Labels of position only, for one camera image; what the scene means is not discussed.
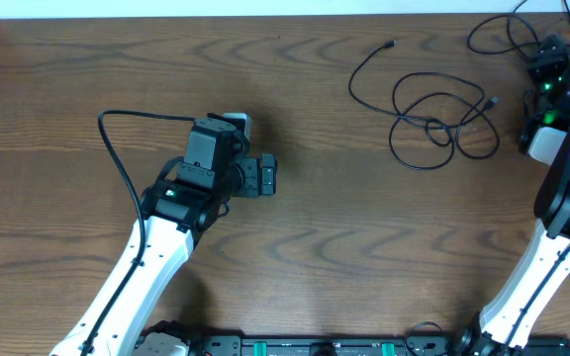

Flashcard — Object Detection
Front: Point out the short black usb cable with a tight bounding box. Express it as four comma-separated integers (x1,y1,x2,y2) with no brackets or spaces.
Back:
466,0,570,63

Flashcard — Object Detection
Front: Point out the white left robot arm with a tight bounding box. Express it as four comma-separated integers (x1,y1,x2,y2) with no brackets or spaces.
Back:
52,150,277,356

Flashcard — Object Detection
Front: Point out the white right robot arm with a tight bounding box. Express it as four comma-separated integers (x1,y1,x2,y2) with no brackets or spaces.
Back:
453,35,570,355

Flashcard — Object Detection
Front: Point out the black left camera cable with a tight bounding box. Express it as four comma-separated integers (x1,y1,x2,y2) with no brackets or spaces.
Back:
79,109,197,356

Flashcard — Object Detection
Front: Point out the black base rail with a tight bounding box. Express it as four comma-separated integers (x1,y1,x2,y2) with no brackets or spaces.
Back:
136,320,570,356

